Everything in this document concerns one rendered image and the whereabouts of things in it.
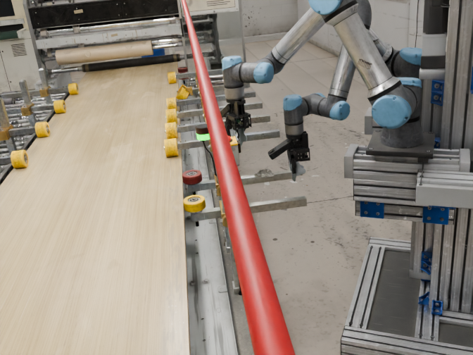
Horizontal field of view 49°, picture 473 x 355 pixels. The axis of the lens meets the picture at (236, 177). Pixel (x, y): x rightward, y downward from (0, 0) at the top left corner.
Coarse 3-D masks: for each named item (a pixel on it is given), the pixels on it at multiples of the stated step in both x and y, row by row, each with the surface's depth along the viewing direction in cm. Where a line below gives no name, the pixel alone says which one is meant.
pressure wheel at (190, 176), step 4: (184, 172) 213; (188, 172) 213; (192, 172) 211; (196, 172) 213; (200, 172) 212; (184, 176) 209; (188, 176) 209; (192, 176) 208; (196, 176) 208; (200, 176) 210; (184, 180) 210; (188, 180) 209; (192, 180) 208; (196, 180) 209; (200, 180) 210; (188, 184) 209; (192, 184) 209
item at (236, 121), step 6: (228, 102) 196; (234, 102) 195; (240, 102) 194; (234, 108) 196; (240, 108) 196; (228, 114) 200; (234, 114) 199; (240, 114) 197; (246, 114) 199; (228, 120) 201; (234, 120) 195; (240, 120) 198; (246, 120) 198; (234, 126) 196; (240, 126) 198; (246, 126) 199
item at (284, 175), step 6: (276, 174) 214; (282, 174) 215; (288, 174) 215; (210, 180) 214; (246, 180) 214; (252, 180) 214; (258, 180) 214; (264, 180) 215; (270, 180) 215; (276, 180) 215; (192, 186) 212; (198, 186) 212; (204, 186) 213; (210, 186) 213; (192, 192) 214
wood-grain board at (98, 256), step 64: (64, 128) 290; (128, 128) 279; (0, 192) 213; (64, 192) 207; (128, 192) 201; (0, 256) 164; (64, 256) 160; (128, 256) 157; (0, 320) 134; (64, 320) 131; (128, 320) 129
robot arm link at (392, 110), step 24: (312, 0) 162; (336, 0) 158; (336, 24) 164; (360, 24) 163; (360, 48) 163; (360, 72) 167; (384, 72) 164; (384, 96) 163; (408, 96) 166; (384, 120) 166
